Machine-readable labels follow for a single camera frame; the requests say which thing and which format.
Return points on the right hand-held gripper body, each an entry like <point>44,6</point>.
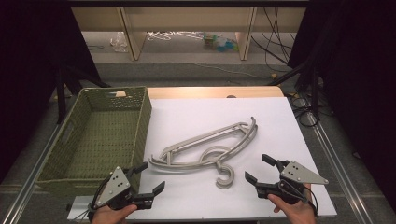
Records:
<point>299,175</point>

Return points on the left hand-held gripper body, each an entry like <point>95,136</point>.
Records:
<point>113,186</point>

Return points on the grey plastic clothes hanger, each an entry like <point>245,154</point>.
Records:
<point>224,183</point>
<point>199,137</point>

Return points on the green woven storage basket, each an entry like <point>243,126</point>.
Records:
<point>102,137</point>

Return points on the person's left hand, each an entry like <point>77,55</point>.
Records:
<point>109,215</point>

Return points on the person's right hand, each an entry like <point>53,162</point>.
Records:
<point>294,213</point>

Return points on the white paper sheet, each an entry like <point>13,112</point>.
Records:
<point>218,109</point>

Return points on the black metal stand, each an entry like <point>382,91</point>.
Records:
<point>61,93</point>
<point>315,90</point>

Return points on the pile of colourful toys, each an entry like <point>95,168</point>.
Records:
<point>222,43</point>

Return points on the clear plastic bag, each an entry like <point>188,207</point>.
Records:
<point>119,42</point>

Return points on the black curtain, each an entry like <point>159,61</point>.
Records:
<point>28,62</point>
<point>358,62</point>

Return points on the beige wooden desk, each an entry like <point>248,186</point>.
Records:
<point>186,18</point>

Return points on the aluminium rail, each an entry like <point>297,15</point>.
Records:
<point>28,186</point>
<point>342,174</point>

